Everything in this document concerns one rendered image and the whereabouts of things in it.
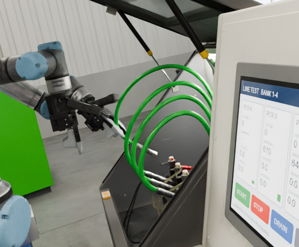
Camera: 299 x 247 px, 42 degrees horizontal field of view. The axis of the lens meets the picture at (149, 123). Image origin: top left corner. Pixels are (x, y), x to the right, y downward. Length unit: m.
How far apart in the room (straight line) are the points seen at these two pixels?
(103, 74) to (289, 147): 7.34
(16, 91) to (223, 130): 0.76
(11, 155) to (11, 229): 3.67
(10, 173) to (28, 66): 3.50
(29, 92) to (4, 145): 3.13
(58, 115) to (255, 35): 0.68
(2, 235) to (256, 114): 0.56
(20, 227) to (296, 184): 0.57
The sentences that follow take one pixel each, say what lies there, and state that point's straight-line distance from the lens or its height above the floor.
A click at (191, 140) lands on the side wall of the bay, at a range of 1.71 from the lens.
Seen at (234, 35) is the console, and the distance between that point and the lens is 0.89.
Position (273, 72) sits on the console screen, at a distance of 0.72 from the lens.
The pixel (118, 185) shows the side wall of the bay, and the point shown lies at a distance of 1.69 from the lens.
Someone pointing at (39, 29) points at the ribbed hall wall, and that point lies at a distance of 7.77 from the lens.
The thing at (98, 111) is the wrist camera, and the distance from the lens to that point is 1.27.
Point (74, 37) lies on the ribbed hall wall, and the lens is 7.83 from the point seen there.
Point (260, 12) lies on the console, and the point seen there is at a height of 1.53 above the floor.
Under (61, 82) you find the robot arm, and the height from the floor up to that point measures 1.45.
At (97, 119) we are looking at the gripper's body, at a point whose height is 1.27.
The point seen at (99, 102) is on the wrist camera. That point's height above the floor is 1.33.
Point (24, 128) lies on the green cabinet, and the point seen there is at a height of 0.81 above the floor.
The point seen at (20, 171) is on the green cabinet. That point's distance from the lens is 4.60.
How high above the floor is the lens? 1.54
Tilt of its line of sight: 13 degrees down
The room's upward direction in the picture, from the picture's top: 11 degrees counter-clockwise
